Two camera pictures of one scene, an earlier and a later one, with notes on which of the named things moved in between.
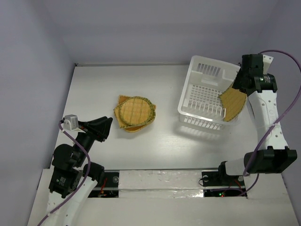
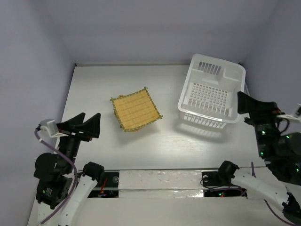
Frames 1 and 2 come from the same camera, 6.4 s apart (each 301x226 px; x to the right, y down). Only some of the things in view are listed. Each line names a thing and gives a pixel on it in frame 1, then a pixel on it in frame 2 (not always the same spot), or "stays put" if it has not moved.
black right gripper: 241,83 → 262,120
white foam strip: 160,184 stays put
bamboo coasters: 233,100 → 135,109
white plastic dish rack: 200,102 stays put
